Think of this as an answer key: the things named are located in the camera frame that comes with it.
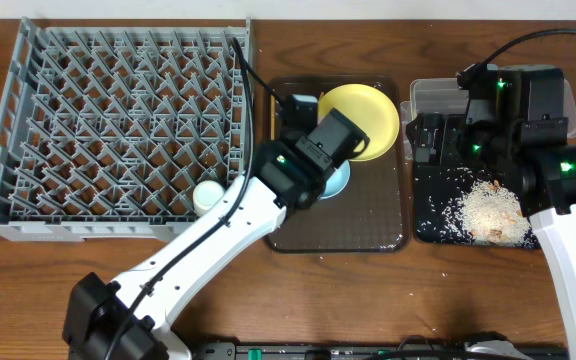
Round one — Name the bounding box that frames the dark brown serving tray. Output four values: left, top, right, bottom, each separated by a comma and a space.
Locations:
265, 75, 412, 254

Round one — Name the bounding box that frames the light blue bowl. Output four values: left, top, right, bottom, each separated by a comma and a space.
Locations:
320, 160, 351, 200

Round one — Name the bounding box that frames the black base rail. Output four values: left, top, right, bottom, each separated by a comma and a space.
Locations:
191, 332, 569, 360

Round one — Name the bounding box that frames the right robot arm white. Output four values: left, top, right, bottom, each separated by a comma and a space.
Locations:
406, 113, 576, 359

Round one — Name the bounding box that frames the clear plastic waste bin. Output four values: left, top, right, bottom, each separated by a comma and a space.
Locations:
401, 75, 576, 167

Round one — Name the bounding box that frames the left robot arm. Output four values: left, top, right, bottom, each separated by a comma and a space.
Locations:
62, 109, 370, 360

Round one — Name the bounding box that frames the grey dishwasher rack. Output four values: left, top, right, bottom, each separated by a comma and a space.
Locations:
0, 19, 254, 242

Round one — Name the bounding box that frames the yellow plate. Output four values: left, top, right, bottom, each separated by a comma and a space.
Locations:
318, 84, 400, 161

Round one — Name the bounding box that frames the spilled rice pile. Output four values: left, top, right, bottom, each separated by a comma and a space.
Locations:
427, 167, 534, 247

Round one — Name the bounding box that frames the black waste tray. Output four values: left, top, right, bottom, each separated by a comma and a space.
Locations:
411, 159, 542, 250

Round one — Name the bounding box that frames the long wooden chopstick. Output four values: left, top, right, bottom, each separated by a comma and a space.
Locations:
269, 95, 276, 140

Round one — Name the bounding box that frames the small white cup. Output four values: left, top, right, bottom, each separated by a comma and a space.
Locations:
192, 180, 225, 217

